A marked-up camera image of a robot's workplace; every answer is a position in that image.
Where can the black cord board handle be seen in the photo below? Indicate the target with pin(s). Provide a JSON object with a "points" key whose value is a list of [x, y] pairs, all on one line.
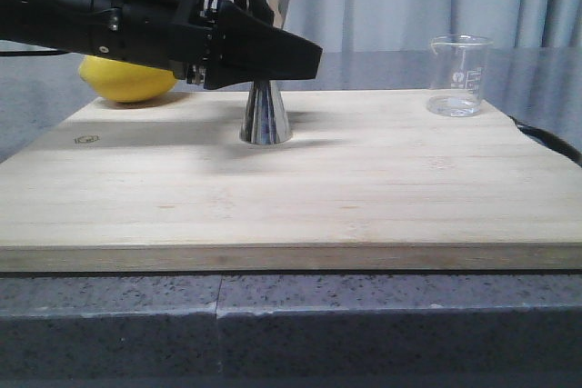
{"points": [[549, 140]]}

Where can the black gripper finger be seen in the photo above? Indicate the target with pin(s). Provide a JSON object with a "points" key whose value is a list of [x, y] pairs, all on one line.
{"points": [[244, 49]]}

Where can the light wooden cutting board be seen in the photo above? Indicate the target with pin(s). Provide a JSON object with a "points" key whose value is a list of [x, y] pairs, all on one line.
{"points": [[369, 180]]}

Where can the yellow lemon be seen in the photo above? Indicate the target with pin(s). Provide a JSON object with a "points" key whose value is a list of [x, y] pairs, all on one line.
{"points": [[122, 82]]}

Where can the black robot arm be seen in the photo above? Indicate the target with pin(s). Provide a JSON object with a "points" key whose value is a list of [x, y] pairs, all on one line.
{"points": [[65, 25]]}

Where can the steel double jigger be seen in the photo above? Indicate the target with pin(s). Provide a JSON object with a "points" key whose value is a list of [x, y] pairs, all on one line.
{"points": [[265, 121]]}

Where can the clear glass beaker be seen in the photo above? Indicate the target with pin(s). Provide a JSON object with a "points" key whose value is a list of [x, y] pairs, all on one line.
{"points": [[458, 69]]}

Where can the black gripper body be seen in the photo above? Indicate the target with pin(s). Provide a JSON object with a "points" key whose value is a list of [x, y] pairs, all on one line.
{"points": [[174, 35]]}

